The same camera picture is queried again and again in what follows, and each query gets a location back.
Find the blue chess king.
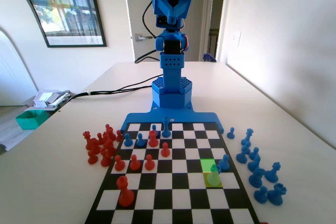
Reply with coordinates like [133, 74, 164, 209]
[161, 115, 171, 138]

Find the blue chess queen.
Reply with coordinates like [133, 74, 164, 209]
[240, 128, 255, 146]
[264, 162, 281, 183]

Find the red chess knight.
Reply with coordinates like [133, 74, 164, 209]
[86, 137, 101, 156]
[103, 138, 117, 157]

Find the red chess king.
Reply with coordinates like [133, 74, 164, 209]
[116, 175, 135, 207]

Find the white door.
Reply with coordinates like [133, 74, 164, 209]
[123, 0, 211, 63]

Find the framed map poster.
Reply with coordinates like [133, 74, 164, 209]
[22, 0, 108, 48]

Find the white arched panel black edge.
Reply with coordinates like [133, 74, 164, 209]
[0, 0, 49, 107]

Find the pile of papers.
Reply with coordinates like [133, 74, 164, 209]
[33, 90, 72, 109]

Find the black white chessboard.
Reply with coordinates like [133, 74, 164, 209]
[84, 122, 260, 224]

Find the blue pawn beside green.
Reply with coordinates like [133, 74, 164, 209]
[218, 154, 231, 172]

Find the green plastic box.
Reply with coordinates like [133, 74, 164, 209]
[15, 110, 49, 130]

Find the silver door handle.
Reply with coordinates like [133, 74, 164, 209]
[134, 33, 156, 41]

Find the black power cable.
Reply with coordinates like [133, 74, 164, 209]
[67, 76, 160, 101]
[67, 84, 154, 103]

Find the blue printed base plate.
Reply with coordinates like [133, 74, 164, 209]
[122, 101, 225, 135]

